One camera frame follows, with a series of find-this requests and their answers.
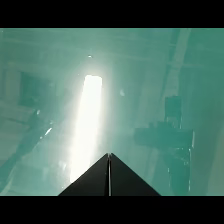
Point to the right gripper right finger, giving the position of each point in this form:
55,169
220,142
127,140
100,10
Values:
128,182

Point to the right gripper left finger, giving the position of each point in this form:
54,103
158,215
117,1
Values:
92,181

